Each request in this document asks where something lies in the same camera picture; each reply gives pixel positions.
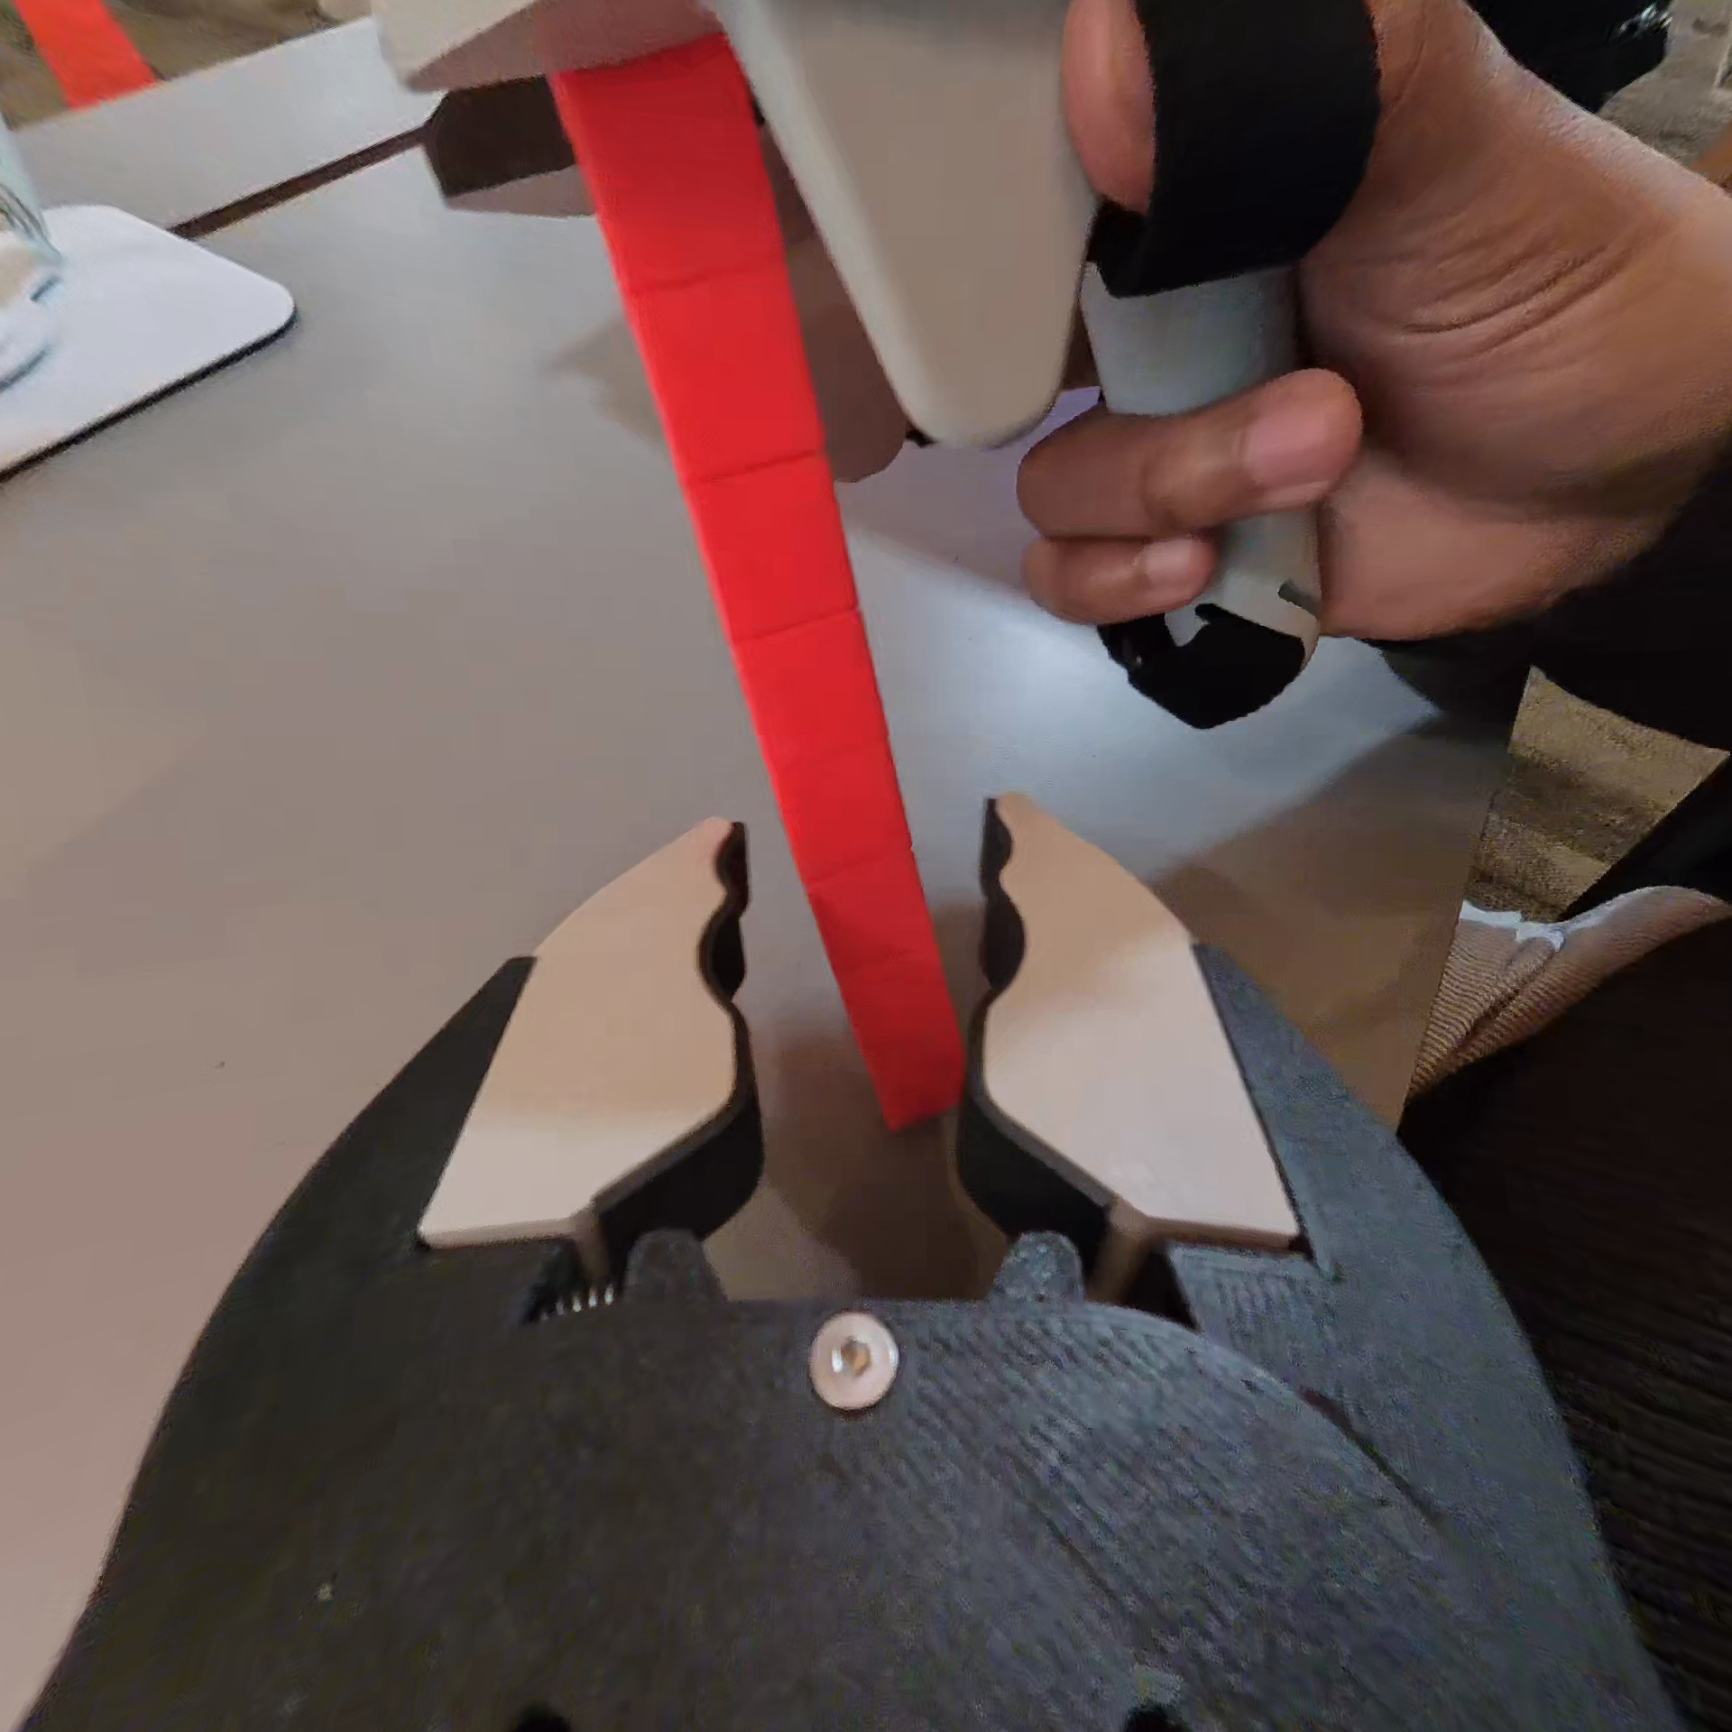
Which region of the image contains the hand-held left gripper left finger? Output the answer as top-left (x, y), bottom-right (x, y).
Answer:
top-left (417, 815), bottom-right (769, 1311)

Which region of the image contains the orange traffic cone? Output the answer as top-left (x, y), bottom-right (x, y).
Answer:
top-left (14, 0), bottom-right (160, 112)

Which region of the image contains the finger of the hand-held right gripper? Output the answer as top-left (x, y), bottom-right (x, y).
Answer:
top-left (369, 0), bottom-right (740, 95)

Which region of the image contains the person's leg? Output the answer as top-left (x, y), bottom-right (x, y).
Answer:
top-left (1404, 886), bottom-right (1732, 1126)

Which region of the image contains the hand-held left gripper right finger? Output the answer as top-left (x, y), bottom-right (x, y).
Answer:
top-left (954, 794), bottom-right (1303, 1304)

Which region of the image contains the red snap cube stick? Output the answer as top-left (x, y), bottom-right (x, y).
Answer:
top-left (548, 33), bottom-right (971, 1134)

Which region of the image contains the person's right hand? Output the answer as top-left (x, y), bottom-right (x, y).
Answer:
top-left (784, 0), bottom-right (1732, 645)

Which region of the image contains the white document stand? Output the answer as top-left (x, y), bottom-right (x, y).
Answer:
top-left (0, 114), bottom-right (299, 479)

